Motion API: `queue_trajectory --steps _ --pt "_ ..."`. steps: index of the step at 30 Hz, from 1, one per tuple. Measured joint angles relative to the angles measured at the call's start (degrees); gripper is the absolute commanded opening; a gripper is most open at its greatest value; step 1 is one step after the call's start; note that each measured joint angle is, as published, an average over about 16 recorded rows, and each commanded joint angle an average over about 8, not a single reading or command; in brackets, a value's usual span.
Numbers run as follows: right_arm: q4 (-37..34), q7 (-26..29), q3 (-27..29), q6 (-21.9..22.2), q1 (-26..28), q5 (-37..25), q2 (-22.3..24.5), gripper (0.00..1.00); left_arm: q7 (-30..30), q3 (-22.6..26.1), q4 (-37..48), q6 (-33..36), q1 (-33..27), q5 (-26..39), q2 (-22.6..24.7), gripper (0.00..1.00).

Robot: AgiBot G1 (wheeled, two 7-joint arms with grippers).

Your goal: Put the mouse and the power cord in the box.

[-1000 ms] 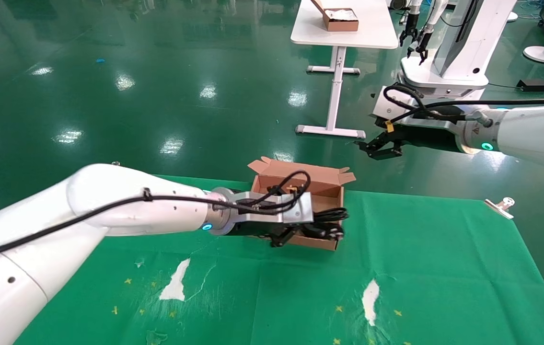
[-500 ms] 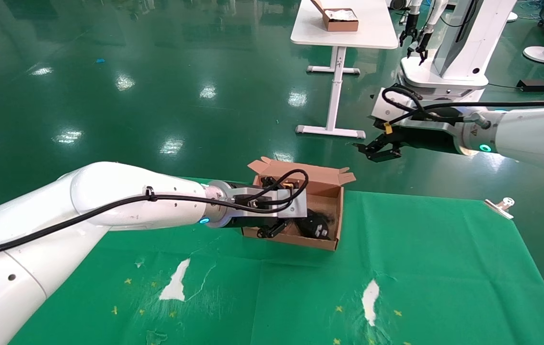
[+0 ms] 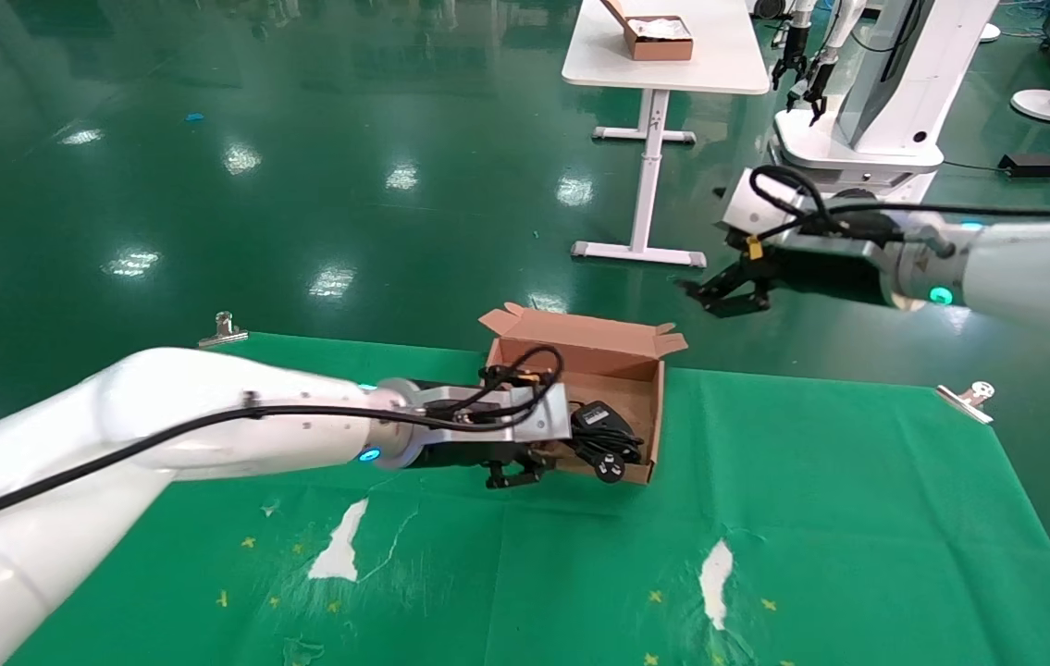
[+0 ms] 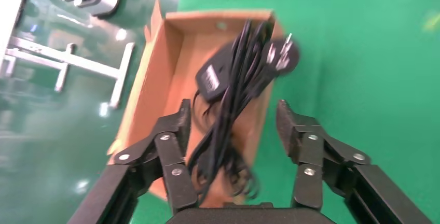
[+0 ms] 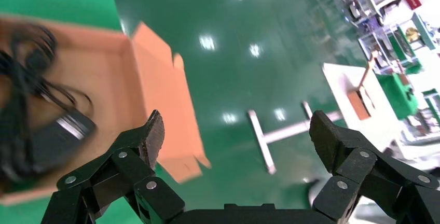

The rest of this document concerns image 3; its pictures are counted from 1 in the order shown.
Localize silver metal table clamp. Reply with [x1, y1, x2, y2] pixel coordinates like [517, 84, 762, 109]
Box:
[198, 312, 250, 350]
[935, 380, 995, 426]

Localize black power adapter with plug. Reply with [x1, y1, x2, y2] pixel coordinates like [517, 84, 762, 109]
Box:
[566, 400, 648, 484]

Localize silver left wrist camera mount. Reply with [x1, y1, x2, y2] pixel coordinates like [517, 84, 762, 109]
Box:
[418, 381, 574, 444]

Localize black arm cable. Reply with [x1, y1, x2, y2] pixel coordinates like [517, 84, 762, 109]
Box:
[750, 165, 1050, 243]
[0, 345, 567, 535]

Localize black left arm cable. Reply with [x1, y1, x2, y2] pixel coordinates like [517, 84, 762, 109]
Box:
[0, 345, 567, 535]

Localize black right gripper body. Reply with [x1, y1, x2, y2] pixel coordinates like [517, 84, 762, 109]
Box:
[747, 233, 905, 302]

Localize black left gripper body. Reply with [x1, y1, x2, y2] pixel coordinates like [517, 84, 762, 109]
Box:
[412, 441, 551, 471]

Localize small cardboard box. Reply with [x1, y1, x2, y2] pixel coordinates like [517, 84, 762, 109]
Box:
[478, 302, 689, 486]

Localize white wheeled robot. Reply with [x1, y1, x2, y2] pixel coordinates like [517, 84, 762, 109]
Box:
[770, 0, 999, 201]

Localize white standing table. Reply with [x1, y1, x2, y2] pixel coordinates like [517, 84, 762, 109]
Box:
[562, 0, 772, 269]

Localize green table cloth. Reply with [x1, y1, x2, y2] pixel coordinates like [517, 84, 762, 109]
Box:
[6, 331, 1050, 666]

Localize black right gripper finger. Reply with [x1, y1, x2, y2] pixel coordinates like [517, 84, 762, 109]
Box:
[714, 282, 775, 318]
[680, 262, 752, 302]

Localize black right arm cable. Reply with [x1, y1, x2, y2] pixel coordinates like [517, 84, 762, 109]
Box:
[750, 165, 1050, 243]

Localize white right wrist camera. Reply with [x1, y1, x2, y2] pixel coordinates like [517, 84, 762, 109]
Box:
[721, 168, 810, 238]

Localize open cardboard box white contents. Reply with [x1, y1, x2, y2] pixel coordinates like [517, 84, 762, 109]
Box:
[600, 0, 696, 63]

